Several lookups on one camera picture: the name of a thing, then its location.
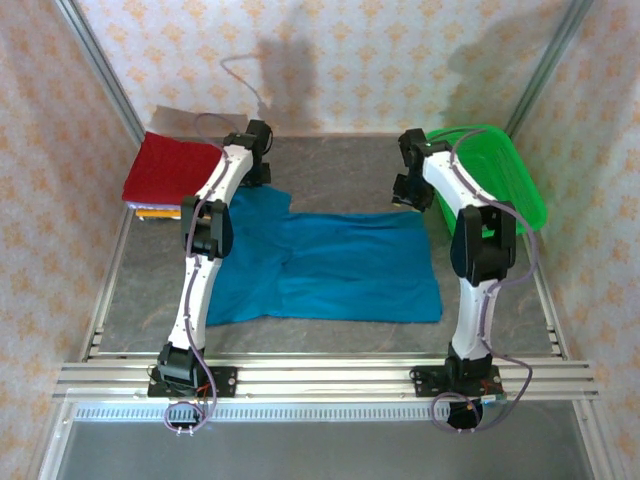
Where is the blue t-shirt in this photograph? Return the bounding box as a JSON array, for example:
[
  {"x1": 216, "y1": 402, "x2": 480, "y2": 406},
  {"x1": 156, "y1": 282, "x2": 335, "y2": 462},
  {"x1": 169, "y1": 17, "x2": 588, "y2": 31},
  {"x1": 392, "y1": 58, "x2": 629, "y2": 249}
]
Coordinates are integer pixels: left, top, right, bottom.
[{"x1": 205, "y1": 187, "x2": 444, "y2": 327}]

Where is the red folded t-shirt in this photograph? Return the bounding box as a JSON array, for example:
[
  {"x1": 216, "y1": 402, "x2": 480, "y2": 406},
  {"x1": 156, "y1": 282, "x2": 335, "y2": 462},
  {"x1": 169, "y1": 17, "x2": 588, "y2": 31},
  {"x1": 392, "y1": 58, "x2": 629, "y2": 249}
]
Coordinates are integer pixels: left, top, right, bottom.
[{"x1": 122, "y1": 132, "x2": 224, "y2": 205}]

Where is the green plastic mesh basket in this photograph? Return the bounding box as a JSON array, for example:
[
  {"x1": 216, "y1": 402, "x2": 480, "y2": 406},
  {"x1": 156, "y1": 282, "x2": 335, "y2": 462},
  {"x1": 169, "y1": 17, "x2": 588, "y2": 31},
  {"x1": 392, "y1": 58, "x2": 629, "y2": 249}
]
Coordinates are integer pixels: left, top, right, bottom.
[{"x1": 427, "y1": 123, "x2": 549, "y2": 236}]

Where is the purple folded t-shirt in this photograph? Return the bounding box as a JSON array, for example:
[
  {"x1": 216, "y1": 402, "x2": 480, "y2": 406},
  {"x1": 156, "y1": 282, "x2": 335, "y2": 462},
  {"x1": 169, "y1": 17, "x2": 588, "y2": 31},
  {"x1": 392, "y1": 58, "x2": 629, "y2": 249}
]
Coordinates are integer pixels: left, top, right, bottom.
[{"x1": 124, "y1": 199, "x2": 184, "y2": 212}]

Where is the grey metal panel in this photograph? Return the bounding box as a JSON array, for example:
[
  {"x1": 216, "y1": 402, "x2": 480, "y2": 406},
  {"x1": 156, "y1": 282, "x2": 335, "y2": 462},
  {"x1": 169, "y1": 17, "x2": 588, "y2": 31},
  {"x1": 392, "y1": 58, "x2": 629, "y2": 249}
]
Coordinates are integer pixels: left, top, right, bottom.
[{"x1": 38, "y1": 419, "x2": 604, "y2": 480}]

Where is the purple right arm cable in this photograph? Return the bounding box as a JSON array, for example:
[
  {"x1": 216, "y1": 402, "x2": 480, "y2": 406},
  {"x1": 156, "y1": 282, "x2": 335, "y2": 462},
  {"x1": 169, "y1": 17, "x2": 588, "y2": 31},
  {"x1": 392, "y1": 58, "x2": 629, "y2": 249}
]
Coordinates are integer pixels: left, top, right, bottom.
[{"x1": 430, "y1": 128, "x2": 540, "y2": 435}]

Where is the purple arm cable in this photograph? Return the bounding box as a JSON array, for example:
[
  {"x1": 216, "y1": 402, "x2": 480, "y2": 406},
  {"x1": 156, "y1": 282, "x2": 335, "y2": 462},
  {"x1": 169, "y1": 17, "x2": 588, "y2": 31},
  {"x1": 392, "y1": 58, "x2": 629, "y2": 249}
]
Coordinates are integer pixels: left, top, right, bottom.
[
  {"x1": 163, "y1": 113, "x2": 251, "y2": 436},
  {"x1": 430, "y1": 128, "x2": 540, "y2": 435}
]

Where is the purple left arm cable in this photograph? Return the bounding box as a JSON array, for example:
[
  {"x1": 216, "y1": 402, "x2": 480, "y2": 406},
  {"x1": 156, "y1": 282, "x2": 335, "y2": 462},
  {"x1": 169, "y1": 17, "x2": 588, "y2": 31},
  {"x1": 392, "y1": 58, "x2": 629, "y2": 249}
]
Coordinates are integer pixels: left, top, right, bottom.
[{"x1": 163, "y1": 113, "x2": 251, "y2": 436}]

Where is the aluminium frame post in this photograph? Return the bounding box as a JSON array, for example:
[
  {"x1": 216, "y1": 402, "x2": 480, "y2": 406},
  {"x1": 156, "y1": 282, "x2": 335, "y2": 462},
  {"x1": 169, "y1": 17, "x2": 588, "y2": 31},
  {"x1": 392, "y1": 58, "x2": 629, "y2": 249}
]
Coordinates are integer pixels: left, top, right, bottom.
[
  {"x1": 54, "y1": 0, "x2": 147, "y2": 146},
  {"x1": 501, "y1": 0, "x2": 595, "y2": 145}
]

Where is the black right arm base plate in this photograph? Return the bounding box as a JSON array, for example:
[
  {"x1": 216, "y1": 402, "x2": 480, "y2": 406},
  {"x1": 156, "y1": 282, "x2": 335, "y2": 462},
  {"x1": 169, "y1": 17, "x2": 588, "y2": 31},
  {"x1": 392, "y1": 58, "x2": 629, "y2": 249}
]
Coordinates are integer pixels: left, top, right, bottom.
[{"x1": 410, "y1": 365, "x2": 503, "y2": 399}]

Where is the aluminium frame cross rail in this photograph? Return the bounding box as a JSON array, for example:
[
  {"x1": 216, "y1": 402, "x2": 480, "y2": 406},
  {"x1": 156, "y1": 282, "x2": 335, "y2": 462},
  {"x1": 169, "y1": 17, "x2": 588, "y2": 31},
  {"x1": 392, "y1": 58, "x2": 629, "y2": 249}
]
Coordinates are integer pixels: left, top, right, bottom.
[{"x1": 52, "y1": 353, "x2": 601, "y2": 402}]

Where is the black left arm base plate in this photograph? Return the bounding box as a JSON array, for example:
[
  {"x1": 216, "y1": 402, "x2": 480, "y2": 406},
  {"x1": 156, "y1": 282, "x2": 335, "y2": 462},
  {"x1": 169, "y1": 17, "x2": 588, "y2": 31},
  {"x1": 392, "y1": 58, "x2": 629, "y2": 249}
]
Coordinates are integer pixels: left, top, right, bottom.
[{"x1": 147, "y1": 365, "x2": 238, "y2": 399}]

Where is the slotted grey cable duct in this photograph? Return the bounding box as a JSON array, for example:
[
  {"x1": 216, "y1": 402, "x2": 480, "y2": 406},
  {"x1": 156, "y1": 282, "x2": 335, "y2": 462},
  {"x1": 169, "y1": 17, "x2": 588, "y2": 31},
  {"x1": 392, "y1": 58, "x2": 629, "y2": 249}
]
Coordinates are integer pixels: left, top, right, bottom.
[{"x1": 72, "y1": 402, "x2": 576, "y2": 424}]

